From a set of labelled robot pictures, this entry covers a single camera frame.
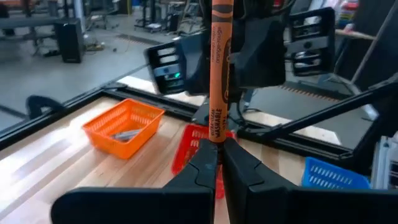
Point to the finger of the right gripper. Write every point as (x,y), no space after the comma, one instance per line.
(261,56)
(196,68)

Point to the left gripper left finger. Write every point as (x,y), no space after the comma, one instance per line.
(140,205)

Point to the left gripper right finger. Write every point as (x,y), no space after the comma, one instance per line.
(280,205)

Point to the red-orange crayon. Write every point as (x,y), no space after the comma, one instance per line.
(220,77)

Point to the wooden shelf board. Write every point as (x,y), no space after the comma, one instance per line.
(354,35)

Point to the blue plastic basket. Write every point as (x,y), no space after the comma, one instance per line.
(329,174)

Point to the orange plastic basket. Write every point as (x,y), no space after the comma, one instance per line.
(102,138)

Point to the red plastic basket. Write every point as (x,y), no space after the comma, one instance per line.
(189,146)

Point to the silver aluminium extrusion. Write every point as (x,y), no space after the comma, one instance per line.
(387,165)

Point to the black computer tower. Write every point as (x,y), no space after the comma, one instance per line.
(71,40)

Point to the black table clamp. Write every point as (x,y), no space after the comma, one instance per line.
(37,104)

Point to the grey work desk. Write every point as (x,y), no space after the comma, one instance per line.
(28,22)

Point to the black aluminium table frame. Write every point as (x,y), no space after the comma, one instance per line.
(149,95)

